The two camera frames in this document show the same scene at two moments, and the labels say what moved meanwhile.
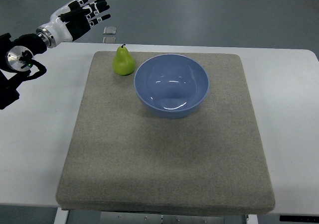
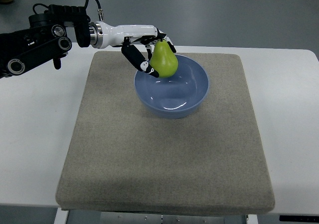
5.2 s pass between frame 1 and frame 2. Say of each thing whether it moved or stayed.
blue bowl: stayed
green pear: moved
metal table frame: stayed
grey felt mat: stayed
